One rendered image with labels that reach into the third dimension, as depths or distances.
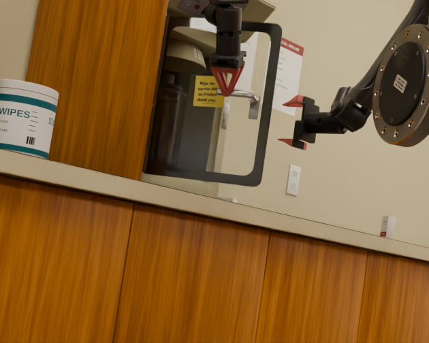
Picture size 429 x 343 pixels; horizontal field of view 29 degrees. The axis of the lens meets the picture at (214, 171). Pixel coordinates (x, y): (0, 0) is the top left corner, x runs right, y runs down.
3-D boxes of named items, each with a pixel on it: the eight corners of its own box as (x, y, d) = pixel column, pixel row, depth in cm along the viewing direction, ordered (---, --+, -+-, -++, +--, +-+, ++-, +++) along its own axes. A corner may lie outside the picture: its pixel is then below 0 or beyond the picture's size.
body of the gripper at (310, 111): (314, 106, 226) (336, 106, 221) (309, 143, 225) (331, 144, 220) (299, 101, 221) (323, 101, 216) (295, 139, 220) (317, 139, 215)
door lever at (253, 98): (220, 101, 200) (221, 90, 200) (258, 104, 198) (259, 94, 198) (214, 96, 195) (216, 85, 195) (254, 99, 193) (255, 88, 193)
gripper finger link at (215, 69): (209, 97, 194) (210, 57, 191) (217, 90, 200) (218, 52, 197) (237, 99, 192) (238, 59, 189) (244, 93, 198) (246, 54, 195)
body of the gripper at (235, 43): (208, 64, 189) (209, 32, 187) (220, 56, 199) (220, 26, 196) (235, 67, 188) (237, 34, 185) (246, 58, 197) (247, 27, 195)
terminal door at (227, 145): (139, 173, 203) (163, 15, 207) (261, 188, 195) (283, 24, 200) (138, 172, 202) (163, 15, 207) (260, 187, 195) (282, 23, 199)
